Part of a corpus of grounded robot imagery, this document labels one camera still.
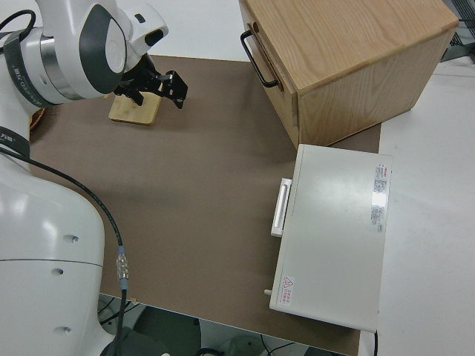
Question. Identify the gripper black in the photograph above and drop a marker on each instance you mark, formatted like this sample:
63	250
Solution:
143	76

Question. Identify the wooden mug tree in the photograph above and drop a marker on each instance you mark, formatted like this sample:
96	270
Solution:
135	111

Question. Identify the brown table mat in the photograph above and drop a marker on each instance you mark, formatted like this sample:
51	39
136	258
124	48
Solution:
204	174

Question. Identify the round wicker basket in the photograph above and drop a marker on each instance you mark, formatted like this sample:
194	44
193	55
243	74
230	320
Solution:
36	120

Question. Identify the wooden cabinet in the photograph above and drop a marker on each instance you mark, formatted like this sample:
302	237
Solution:
352	55

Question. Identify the white toaster oven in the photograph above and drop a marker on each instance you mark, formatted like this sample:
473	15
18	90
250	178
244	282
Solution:
334	237

